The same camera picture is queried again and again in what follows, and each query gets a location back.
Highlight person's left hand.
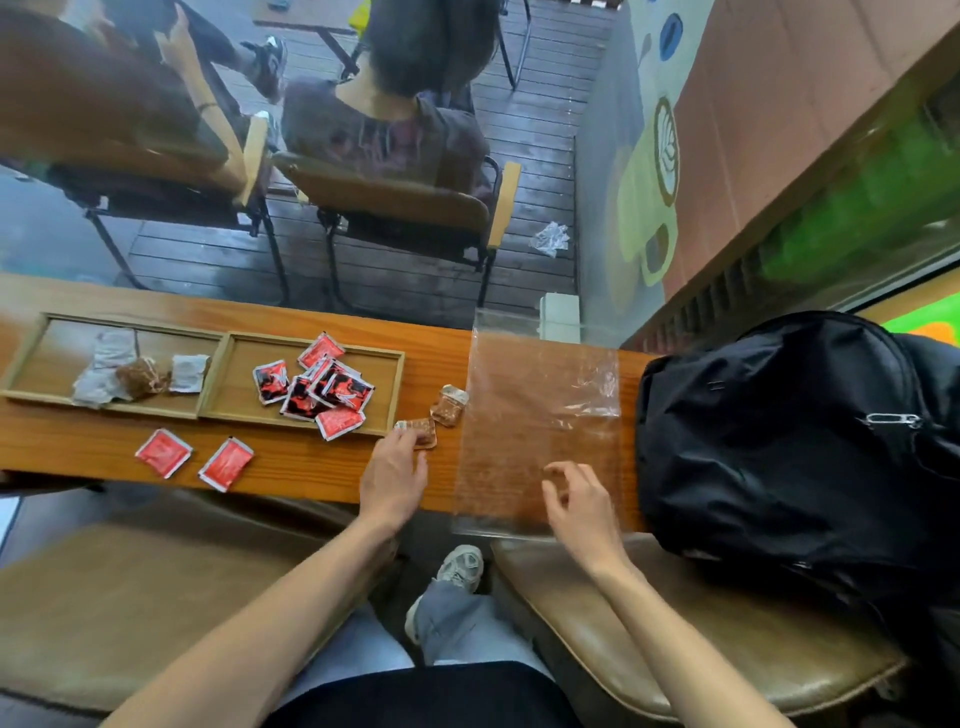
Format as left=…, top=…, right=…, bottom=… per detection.
left=359, top=427, right=430, bottom=536

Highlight person's right hand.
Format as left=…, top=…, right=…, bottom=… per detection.
left=540, top=460, right=633, bottom=581

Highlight brown snack packet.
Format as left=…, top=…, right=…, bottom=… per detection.
left=394, top=417, right=438, bottom=452
left=115, top=357, right=171, bottom=402
left=429, top=384, right=471, bottom=429

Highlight clear plastic bag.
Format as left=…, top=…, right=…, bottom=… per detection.
left=451, top=328, right=625, bottom=539

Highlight person's right forearm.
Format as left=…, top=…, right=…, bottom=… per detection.
left=592, top=556, right=798, bottom=728

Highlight person's left forearm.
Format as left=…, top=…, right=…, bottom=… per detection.
left=101, top=516, right=400, bottom=728

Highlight grey sneaker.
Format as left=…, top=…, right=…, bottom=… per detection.
left=404, top=544, right=486, bottom=646

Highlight pile of red packets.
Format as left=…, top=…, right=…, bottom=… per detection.
left=252, top=331, right=375, bottom=443

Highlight light blue jeans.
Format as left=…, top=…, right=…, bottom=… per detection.
left=276, top=579, right=558, bottom=708

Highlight white box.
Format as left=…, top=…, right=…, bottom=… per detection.
left=537, top=291, right=582, bottom=345

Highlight red sauce sachet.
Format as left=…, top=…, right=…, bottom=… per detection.
left=197, top=436, right=256, bottom=494
left=134, top=427, right=195, bottom=480

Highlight wooden tray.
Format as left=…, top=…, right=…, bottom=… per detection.
left=198, top=330, right=407, bottom=439
left=0, top=312, right=227, bottom=421

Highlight black shirt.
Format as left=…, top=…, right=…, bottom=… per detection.
left=261, top=661, right=584, bottom=728

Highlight black backpack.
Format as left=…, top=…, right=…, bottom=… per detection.
left=635, top=310, right=960, bottom=609

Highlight brown leather seat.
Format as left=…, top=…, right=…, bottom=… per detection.
left=0, top=486, right=400, bottom=715
left=490, top=531, right=911, bottom=723

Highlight white paper sachet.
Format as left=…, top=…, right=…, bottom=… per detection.
left=92, top=328, right=139, bottom=370
left=72, top=365, right=123, bottom=411
left=168, top=353, right=212, bottom=396

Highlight crumpled clear plastic wrapper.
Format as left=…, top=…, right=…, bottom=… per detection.
left=528, top=220, right=572, bottom=259

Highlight brown armchair with wooden armrest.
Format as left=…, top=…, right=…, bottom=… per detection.
left=0, top=112, right=291, bottom=305
left=271, top=148, right=523, bottom=310

